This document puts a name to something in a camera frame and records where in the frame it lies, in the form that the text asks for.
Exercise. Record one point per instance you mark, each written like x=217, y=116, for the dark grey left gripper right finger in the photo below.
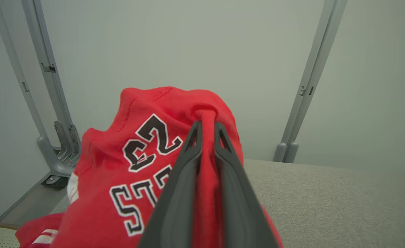
x=240, y=213

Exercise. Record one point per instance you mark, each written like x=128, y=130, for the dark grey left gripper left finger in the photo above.
x=174, y=213

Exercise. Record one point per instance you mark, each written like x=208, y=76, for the red jersey with number print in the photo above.
x=119, y=193

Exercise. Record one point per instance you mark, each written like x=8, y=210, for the black post base plate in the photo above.
x=54, y=181

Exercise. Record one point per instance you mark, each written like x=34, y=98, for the metal post bracket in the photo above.
x=63, y=141

